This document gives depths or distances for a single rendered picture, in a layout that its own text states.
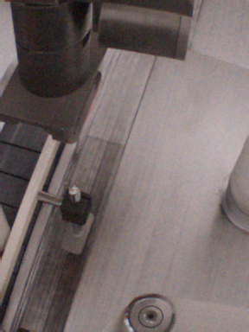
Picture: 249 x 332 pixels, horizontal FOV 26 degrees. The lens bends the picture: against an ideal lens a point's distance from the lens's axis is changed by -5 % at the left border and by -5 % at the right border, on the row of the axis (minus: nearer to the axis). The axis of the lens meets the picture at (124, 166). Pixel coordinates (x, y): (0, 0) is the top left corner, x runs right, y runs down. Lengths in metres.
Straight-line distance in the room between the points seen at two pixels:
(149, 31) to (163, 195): 0.32
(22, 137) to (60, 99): 0.26
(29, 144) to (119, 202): 0.13
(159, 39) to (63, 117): 0.11
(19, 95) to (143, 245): 0.26
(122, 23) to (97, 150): 0.39
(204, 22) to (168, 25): 0.54
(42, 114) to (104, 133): 0.32
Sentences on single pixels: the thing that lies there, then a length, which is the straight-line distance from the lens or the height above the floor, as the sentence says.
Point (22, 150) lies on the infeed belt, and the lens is 0.66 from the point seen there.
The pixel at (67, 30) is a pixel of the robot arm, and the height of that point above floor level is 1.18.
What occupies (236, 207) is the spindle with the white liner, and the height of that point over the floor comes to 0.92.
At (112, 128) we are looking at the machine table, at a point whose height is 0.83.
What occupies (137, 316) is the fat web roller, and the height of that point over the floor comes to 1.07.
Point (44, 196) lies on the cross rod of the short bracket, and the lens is 0.59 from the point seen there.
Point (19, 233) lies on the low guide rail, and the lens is 0.57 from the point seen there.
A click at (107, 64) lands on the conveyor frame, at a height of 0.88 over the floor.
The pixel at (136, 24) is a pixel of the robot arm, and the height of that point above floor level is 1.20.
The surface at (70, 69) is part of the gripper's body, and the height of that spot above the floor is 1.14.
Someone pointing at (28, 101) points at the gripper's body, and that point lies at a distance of 0.42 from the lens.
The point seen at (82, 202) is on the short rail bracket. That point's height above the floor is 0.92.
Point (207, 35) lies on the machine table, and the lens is 0.85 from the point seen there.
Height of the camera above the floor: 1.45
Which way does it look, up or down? 62 degrees down
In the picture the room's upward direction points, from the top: 6 degrees clockwise
